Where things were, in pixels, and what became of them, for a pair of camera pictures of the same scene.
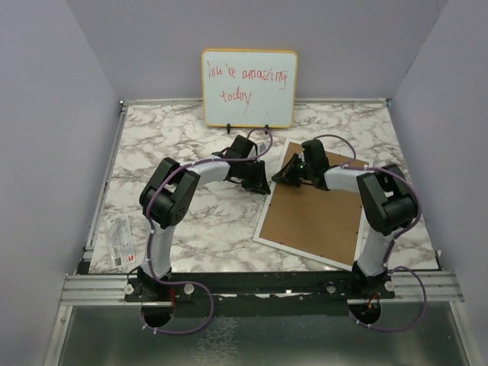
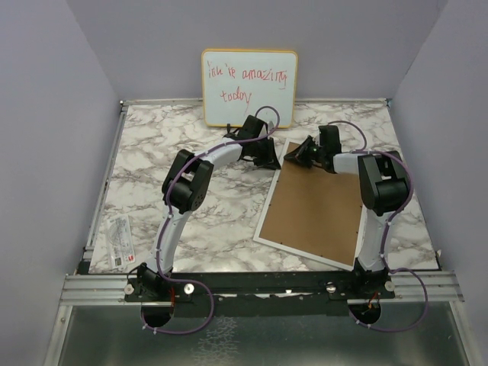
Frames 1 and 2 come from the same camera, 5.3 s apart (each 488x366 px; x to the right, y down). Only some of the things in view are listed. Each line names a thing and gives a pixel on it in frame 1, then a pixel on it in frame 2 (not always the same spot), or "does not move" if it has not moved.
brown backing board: x=315 y=220 does not move
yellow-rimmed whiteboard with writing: x=252 y=88 does not move
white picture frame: x=322 y=225 does not move
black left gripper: x=258 y=184 -> x=268 y=162
